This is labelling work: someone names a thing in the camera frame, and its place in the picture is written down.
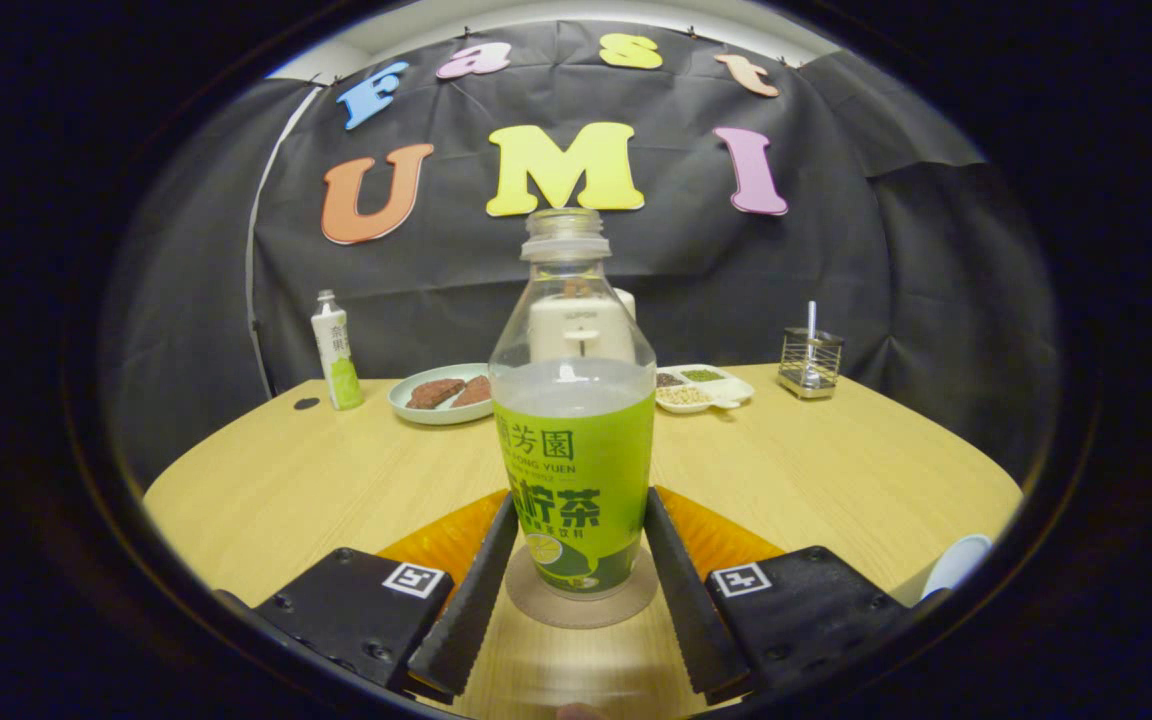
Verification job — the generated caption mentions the white toaster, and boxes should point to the white toaster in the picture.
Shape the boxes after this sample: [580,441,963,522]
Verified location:
[528,288,637,366]

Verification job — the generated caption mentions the green juice bottle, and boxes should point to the green juice bottle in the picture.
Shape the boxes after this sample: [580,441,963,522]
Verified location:
[488,208,657,601]

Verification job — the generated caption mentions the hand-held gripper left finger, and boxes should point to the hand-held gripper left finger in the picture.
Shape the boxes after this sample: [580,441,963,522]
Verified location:
[216,490,520,698]

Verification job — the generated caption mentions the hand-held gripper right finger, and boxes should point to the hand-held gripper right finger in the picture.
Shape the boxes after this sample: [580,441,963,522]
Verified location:
[643,486,947,698]

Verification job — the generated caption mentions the small white green bottle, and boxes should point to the small white green bottle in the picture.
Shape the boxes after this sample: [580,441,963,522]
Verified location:
[310,290,365,412]

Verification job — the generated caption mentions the pale green plate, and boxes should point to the pale green plate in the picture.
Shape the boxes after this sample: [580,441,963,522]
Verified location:
[388,363,494,427]

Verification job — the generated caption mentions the brown round coaster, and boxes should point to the brown round coaster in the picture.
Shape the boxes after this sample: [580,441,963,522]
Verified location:
[505,545,659,630]

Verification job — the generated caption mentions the wooden table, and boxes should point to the wooden table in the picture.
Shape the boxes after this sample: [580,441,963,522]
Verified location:
[144,362,1024,720]

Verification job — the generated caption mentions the black backdrop cloth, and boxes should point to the black backdrop cloth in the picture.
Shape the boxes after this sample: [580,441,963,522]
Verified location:
[101,20,1057,491]

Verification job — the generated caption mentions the white divided snack tray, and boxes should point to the white divided snack tray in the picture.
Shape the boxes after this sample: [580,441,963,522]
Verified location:
[654,364,755,415]

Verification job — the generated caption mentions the pale grey cup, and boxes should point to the pale grey cup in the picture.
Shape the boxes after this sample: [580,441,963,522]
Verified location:
[921,534,993,601]

